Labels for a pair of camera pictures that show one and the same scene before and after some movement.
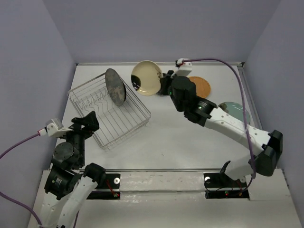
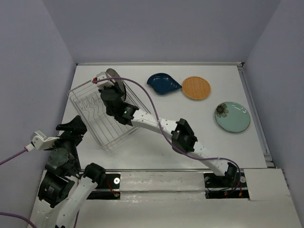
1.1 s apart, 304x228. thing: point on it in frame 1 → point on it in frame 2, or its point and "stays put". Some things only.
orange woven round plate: [203, 88] stays put
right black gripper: [167, 81] → [114, 87]
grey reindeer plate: [116, 87] stays put
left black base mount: [112, 181] stays put
